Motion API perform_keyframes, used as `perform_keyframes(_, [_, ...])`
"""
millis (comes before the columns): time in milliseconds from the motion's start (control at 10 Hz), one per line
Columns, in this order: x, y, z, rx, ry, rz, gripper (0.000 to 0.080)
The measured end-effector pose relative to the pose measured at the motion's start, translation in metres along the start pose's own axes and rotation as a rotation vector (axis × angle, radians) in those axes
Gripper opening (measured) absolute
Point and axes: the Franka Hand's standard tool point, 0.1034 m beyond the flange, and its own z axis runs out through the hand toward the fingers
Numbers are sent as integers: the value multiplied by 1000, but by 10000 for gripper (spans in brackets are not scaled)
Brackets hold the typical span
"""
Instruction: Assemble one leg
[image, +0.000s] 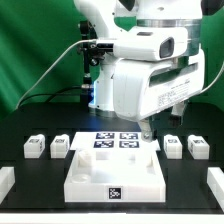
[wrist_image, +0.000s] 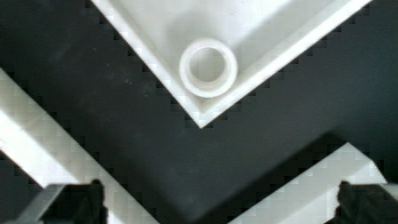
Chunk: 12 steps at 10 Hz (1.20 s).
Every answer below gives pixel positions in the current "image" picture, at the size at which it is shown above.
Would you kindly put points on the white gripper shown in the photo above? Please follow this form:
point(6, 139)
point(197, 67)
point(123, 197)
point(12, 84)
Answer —
point(142, 89)

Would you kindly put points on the white square tabletop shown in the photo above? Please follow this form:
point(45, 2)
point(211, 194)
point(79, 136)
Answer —
point(115, 176)

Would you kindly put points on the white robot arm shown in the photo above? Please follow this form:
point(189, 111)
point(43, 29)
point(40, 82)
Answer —
point(113, 19)

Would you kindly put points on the white right obstacle block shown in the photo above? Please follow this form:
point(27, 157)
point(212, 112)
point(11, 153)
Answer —
point(215, 181)

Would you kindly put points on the white obstacle block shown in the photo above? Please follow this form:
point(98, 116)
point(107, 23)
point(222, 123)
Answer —
point(7, 180)
point(215, 181)

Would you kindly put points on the white left obstacle block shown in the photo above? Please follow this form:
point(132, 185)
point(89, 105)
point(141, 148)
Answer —
point(7, 180)

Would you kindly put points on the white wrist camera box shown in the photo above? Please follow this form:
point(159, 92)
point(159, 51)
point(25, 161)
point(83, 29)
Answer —
point(151, 44)

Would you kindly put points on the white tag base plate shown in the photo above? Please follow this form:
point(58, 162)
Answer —
point(111, 140)

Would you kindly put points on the black camera on stand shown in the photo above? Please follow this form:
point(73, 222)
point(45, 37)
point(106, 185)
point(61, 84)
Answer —
point(93, 56)

